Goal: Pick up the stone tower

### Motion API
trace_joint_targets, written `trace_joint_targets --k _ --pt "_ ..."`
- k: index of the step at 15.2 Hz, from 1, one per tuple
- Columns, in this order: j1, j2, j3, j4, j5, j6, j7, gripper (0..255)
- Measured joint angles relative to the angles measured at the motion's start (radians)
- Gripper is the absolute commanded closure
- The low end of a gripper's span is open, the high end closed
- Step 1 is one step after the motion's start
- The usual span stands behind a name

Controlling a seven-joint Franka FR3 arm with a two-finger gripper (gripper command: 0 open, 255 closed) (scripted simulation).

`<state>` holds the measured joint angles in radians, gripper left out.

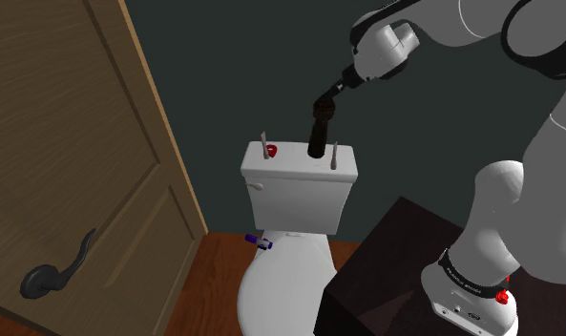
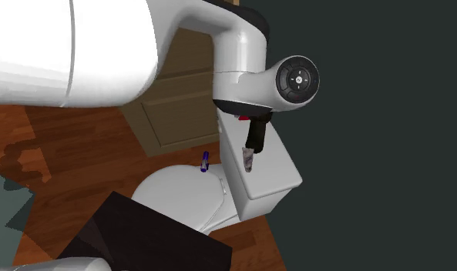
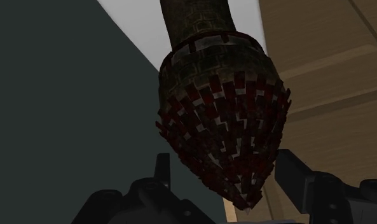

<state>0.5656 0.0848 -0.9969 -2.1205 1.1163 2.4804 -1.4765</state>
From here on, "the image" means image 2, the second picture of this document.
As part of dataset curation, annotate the grey purple mottled bottle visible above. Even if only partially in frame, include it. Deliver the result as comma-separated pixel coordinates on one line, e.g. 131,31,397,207
241,146,256,173

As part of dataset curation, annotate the brown panelled door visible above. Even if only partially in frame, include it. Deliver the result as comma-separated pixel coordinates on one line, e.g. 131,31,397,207
118,27,222,158

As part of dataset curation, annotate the white toilet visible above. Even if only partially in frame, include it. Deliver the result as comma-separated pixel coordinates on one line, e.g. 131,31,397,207
131,109,304,236

